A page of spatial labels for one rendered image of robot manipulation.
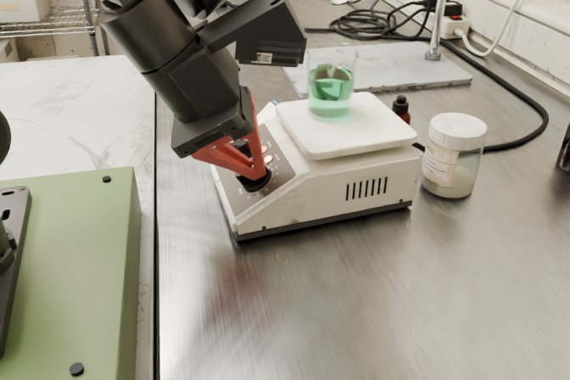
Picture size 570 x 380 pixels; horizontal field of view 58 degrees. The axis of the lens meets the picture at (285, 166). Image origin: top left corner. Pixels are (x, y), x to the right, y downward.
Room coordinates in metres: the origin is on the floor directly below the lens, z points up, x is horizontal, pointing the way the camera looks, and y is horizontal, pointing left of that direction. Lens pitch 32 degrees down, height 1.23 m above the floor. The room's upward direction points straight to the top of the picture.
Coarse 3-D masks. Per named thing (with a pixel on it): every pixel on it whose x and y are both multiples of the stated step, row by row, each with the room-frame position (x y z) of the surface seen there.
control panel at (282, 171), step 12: (264, 132) 0.50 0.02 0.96; (264, 144) 0.48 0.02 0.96; (276, 144) 0.47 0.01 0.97; (264, 156) 0.46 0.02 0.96; (276, 156) 0.45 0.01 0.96; (216, 168) 0.48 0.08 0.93; (276, 168) 0.43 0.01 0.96; (288, 168) 0.43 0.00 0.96; (228, 180) 0.45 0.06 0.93; (276, 180) 0.42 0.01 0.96; (288, 180) 0.41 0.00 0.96; (228, 192) 0.43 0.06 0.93; (240, 192) 0.42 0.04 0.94; (252, 192) 0.42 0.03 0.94; (264, 192) 0.41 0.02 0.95; (240, 204) 0.41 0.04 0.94; (252, 204) 0.40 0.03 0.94
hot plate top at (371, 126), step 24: (360, 96) 0.55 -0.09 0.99; (288, 120) 0.48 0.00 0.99; (312, 120) 0.48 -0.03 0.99; (360, 120) 0.48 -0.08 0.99; (384, 120) 0.48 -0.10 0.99; (312, 144) 0.43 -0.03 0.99; (336, 144) 0.43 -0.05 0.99; (360, 144) 0.43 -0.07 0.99; (384, 144) 0.44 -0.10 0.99; (408, 144) 0.44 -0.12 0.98
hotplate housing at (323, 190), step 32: (288, 160) 0.44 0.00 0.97; (320, 160) 0.43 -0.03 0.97; (352, 160) 0.43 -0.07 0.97; (384, 160) 0.44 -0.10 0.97; (416, 160) 0.44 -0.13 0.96; (224, 192) 0.44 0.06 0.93; (288, 192) 0.40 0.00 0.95; (320, 192) 0.41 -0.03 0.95; (352, 192) 0.42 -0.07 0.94; (384, 192) 0.43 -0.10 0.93; (256, 224) 0.39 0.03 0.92; (288, 224) 0.40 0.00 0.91
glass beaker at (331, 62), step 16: (320, 48) 0.52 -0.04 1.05; (336, 48) 0.53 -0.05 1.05; (352, 48) 0.51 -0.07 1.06; (320, 64) 0.48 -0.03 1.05; (336, 64) 0.48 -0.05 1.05; (352, 64) 0.48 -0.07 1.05; (320, 80) 0.48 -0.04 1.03; (336, 80) 0.48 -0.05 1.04; (352, 80) 0.49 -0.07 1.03; (320, 96) 0.48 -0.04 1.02; (336, 96) 0.48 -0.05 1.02; (352, 96) 0.49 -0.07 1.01; (320, 112) 0.48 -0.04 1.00; (336, 112) 0.48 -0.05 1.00
